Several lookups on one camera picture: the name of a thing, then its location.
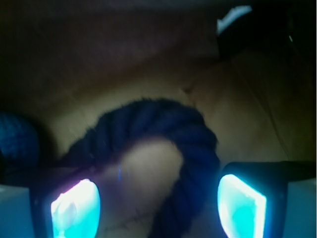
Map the blue dimpled foam ball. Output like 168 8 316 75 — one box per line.
0 112 40 171

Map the brown paper lined bin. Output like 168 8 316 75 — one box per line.
0 0 317 238

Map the dark blue twisted rope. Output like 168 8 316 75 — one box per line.
57 97 220 238

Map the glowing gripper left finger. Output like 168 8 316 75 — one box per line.
0 171 103 238

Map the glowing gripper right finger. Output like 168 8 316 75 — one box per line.
217 161 317 238

